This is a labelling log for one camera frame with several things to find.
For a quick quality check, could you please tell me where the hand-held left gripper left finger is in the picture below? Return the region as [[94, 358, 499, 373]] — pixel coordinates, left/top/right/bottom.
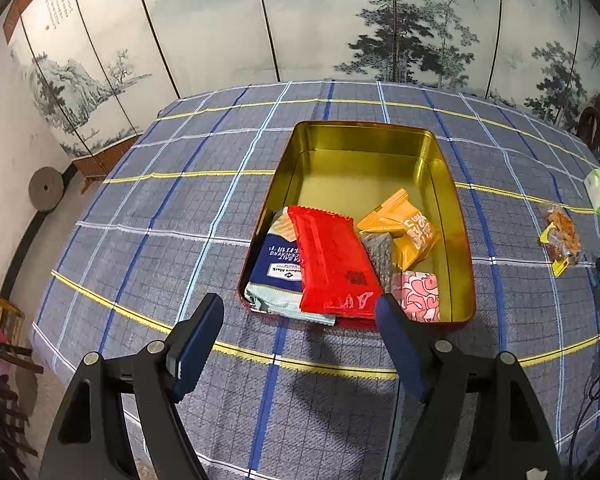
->
[[39, 292, 225, 480]]

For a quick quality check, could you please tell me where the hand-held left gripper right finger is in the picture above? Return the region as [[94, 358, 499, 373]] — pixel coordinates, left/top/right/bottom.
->
[[375, 292, 565, 480]]

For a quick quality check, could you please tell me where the pink patterned snack packet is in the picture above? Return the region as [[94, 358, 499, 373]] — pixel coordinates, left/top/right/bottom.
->
[[391, 270, 441, 323]]

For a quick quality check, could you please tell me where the dark seaweed snack packet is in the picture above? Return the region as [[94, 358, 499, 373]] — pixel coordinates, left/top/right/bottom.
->
[[357, 230, 398, 295]]

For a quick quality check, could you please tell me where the red snack packet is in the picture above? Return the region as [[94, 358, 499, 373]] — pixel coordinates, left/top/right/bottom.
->
[[287, 205, 385, 320]]

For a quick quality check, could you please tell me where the blue and white cracker packet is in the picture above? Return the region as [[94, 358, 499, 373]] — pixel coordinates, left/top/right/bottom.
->
[[243, 206, 337, 327]]

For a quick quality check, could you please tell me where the red tin box gold inside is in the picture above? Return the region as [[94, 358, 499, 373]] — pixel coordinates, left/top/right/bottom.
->
[[237, 120, 477, 331]]

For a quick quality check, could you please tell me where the clear yellow fried snack packet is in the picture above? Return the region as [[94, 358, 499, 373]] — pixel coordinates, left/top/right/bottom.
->
[[538, 202, 584, 279]]

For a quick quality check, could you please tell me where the grey plaid tablecloth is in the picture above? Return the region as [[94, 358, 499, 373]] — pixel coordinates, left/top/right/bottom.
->
[[30, 80, 600, 480]]

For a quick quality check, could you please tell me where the orange snack packet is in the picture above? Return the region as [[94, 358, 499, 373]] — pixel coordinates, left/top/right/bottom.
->
[[356, 188, 441, 273]]

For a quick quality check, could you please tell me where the dark wooden rack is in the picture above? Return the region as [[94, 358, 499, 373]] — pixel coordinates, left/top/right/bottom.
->
[[0, 282, 46, 466]]

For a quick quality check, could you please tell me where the round stone disc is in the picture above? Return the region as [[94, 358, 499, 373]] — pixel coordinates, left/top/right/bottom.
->
[[28, 167, 64, 212]]

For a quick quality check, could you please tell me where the painted landscape folding screen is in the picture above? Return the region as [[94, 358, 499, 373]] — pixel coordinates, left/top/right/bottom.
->
[[2, 0, 600, 178]]

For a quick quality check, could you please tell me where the black cable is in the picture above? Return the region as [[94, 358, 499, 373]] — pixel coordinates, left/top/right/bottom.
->
[[567, 347, 600, 468]]

